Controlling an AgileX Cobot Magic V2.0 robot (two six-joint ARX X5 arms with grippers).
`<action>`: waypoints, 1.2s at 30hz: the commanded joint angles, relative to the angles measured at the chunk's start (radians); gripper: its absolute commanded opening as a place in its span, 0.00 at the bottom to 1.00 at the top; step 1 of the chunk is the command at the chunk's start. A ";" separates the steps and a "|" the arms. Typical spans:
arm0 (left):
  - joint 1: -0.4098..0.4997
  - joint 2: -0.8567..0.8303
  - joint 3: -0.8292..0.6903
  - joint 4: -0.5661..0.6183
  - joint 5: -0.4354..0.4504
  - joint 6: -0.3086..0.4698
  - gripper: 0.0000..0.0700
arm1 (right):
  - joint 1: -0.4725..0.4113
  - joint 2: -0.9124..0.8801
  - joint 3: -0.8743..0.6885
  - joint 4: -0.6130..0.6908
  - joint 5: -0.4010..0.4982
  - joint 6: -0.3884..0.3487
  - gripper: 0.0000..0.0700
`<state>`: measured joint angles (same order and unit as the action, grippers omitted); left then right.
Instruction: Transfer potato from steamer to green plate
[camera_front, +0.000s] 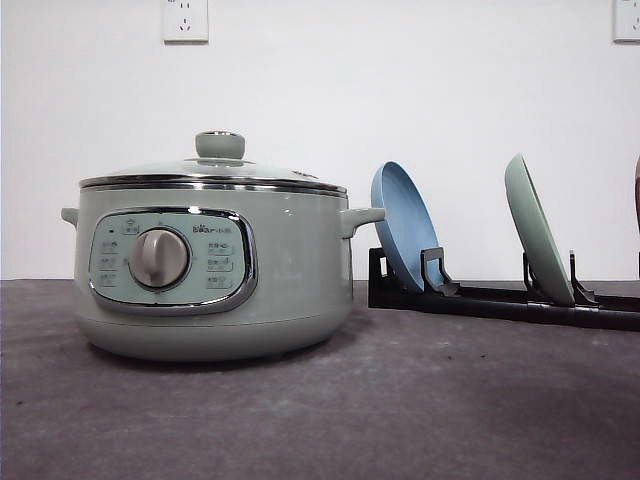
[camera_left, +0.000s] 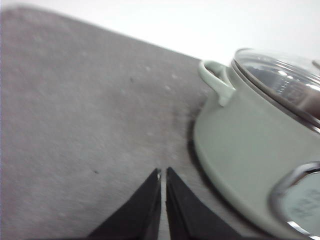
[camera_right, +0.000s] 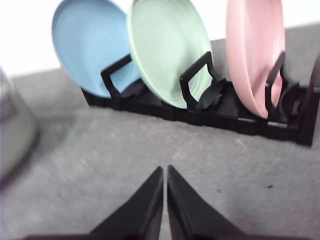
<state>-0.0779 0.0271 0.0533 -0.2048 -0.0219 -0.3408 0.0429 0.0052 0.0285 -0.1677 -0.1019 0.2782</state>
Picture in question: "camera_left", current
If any green electric steamer pot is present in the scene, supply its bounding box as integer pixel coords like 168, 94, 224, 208
194, 60, 320, 240

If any grey table cloth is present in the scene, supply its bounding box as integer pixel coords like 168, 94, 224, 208
0, 7, 272, 240

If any glass steamer lid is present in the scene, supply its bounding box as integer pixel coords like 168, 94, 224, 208
232, 48, 320, 133

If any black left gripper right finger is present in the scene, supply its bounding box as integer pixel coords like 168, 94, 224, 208
165, 167, 243, 240

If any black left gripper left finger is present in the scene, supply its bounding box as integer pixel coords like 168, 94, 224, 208
87, 168, 162, 240

